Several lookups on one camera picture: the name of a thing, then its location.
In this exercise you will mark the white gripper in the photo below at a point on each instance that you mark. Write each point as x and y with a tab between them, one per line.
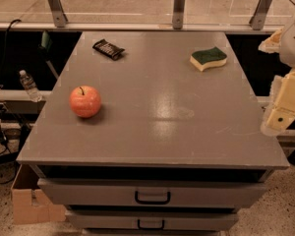
294	46

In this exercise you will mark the green and yellow sponge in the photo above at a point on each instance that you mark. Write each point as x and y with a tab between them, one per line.
209	58

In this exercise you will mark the red apple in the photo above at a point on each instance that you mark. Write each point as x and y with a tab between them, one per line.
85	101

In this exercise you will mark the grey drawer cabinet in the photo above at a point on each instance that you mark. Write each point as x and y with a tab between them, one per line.
160	119

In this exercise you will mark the dark snack bar wrapper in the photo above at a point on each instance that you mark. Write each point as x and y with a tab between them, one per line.
108	49

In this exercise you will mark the lower grey drawer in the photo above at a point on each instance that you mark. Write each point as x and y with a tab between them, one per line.
151	220

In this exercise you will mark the grey drawer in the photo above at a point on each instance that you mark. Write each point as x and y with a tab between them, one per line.
151	220
150	193

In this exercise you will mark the upper grey drawer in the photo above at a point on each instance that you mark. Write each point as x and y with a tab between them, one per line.
150	193

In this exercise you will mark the clear plastic water bottle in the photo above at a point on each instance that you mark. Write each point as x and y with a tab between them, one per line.
30	86

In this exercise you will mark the cardboard box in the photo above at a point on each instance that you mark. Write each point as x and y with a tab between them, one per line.
30	204

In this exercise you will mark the right metal bracket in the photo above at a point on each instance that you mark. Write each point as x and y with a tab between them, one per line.
258	20

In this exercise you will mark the metal bracket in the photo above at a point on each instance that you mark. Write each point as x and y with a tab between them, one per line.
178	14
258	20
59	18

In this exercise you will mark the middle metal bracket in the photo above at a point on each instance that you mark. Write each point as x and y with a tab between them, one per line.
178	14

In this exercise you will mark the green handled tool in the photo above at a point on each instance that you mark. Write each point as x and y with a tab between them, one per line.
44	48

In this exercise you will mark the left metal bracket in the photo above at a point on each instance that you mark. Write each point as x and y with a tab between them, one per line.
59	18

